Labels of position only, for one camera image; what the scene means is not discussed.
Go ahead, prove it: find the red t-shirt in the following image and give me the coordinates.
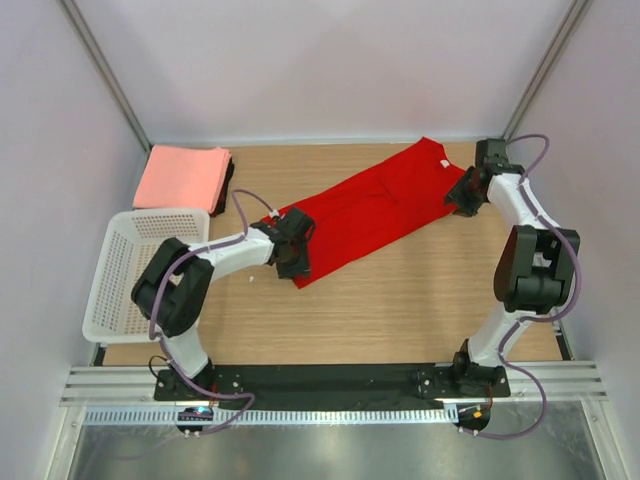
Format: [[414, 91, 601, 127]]
[[278, 137, 465, 289]]

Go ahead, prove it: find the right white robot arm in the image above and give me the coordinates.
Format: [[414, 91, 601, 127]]
[[445, 138, 581, 396]]

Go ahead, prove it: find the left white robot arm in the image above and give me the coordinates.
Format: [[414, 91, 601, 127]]
[[131, 207, 316, 400]]

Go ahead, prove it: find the folded black t-shirt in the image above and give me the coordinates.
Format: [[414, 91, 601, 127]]
[[210, 158, 235, 217]]

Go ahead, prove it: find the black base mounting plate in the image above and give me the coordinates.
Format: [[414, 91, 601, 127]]
[[152, 362, 511, 407]]

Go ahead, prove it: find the folded pink t-shirt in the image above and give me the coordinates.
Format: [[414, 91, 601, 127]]
[[133, 145, 231, 214]]

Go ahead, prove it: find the white perforated plastic basket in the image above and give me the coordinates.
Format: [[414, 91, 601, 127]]
[[82, 208, 210, 345]]

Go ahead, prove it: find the right aluminium frame post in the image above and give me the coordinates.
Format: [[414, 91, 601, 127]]
[[502, 0, 593, 140]]

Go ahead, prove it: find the aluminium frame post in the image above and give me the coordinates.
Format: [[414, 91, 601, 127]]
[[58, 0, 152, 151], [502, 0, 593, 140]]

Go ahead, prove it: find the aluminium front rail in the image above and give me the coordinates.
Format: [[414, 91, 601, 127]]
[[59, 361, 608, 406]]

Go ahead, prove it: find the white slotted cable duct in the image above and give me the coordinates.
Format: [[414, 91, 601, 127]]
[[84, 405, 458, 427]]

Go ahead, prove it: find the left aluminium frame post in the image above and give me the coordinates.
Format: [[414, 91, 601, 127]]
[[58, 0, 152, 151]]

